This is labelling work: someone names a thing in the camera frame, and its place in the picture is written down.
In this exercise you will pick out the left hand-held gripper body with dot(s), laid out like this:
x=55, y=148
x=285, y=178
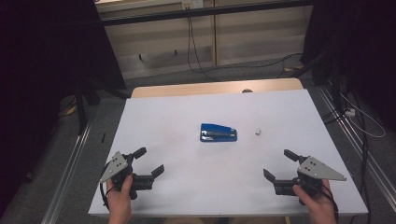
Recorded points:
x=115, y=166

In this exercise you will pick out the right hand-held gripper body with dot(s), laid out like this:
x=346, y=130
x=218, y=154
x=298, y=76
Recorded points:
x=314, y=169

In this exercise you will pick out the blue stapler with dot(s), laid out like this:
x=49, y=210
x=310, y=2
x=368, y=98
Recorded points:
x=218, y=129

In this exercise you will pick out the person's left hand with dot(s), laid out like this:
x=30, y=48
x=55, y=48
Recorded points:
x=120, y=203

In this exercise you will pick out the person's right hand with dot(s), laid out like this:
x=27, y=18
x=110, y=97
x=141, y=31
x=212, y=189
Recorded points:
x=320, y=207

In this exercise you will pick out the white power plug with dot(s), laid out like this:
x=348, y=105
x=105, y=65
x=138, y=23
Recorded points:
x=350, y=112

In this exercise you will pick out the black stand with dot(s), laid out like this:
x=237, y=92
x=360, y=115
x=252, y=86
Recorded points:
x=81, y=105
x=311, y=63

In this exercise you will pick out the wooden table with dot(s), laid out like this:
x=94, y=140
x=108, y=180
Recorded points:
x=186, y=89

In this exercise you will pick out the black curtain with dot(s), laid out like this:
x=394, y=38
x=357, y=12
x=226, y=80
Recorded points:
x=361, y=46
x=37, y=77

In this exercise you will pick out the beige wooden cabinet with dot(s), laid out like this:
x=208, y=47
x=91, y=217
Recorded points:
x=249, y=40

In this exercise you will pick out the black metal crossbar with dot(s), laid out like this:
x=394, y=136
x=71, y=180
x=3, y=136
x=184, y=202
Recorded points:
x=202, y=12

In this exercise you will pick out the metal floor rail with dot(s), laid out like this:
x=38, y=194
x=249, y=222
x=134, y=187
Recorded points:
x=67, y=174
x=358, y=140

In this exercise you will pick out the white wall socket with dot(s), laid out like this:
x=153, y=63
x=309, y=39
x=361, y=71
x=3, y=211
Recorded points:
x=193, y=3

